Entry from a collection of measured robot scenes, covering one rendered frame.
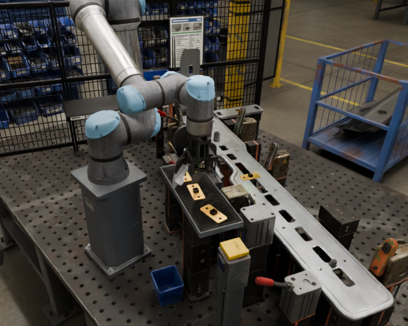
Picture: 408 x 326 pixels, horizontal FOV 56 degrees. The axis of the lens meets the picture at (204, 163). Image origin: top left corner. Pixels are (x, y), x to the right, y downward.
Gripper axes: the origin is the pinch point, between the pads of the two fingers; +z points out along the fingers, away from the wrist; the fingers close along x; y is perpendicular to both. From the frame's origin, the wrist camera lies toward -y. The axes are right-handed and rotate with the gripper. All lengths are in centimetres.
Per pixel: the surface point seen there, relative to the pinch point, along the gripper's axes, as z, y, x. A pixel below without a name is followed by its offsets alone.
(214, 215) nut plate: 2.6, 12.8, 1.5
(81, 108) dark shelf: 16, -107, -31
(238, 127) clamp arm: 17, -66, 43
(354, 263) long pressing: 19, 29, 43
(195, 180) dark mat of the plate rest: 3.1, -6.7, 1.9
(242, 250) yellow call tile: 3.0, 28.3, 4.0
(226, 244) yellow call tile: 3.0, 24.8, 1.0
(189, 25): -20, -127, 35
